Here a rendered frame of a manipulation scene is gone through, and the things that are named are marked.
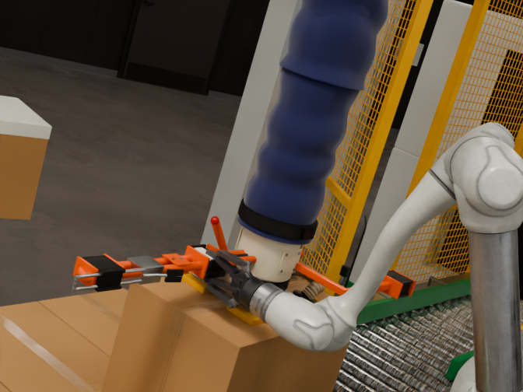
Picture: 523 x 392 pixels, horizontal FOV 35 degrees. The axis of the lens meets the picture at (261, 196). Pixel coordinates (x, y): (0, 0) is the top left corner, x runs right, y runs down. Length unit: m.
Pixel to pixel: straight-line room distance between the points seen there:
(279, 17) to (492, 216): 2.14
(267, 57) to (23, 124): 1.10
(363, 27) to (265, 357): 0.88
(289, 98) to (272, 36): 1.52
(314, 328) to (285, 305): 0.09
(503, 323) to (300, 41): 0.87
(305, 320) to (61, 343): 1.04
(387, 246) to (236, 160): 1.91
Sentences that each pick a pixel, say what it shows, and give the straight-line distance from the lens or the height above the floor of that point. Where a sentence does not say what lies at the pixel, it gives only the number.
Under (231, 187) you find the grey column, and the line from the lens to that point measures 3.80.
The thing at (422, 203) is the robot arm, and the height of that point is 1.44.
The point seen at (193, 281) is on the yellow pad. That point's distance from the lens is 2.34.
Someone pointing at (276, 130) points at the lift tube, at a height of 1.44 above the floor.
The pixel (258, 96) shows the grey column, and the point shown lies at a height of 1.30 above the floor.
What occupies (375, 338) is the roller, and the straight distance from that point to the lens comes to 3.51.
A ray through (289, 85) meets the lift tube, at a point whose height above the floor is 1.56.
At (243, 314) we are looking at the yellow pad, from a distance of 2.22.
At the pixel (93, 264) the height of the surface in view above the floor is 1.10.
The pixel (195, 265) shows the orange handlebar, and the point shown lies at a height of 1.08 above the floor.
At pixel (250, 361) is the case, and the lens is 2.15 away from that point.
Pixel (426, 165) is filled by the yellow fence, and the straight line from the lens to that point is 3.88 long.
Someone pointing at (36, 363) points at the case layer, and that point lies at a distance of 2.62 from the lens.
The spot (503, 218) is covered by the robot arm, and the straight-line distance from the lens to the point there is 1.73.
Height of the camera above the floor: 1.82
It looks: 15 degrees down
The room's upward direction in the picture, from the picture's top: 17 degrees clockwise
